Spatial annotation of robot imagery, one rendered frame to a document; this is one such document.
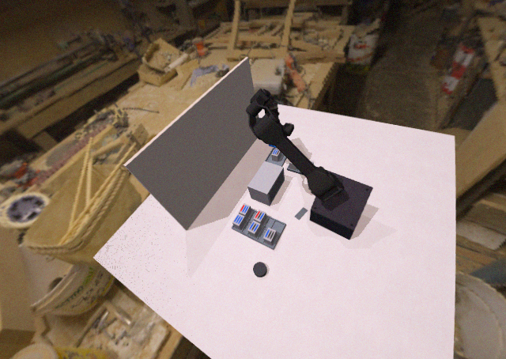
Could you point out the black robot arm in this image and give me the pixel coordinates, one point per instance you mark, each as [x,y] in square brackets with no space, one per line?
[323,185]

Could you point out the grey wall panel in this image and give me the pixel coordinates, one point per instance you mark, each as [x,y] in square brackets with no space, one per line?
[184,165]

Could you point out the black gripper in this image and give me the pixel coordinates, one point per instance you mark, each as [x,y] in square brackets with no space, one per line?
[288,127]

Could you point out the dark grey round disc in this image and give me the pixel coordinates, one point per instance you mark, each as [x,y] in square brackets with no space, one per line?
[260,269]

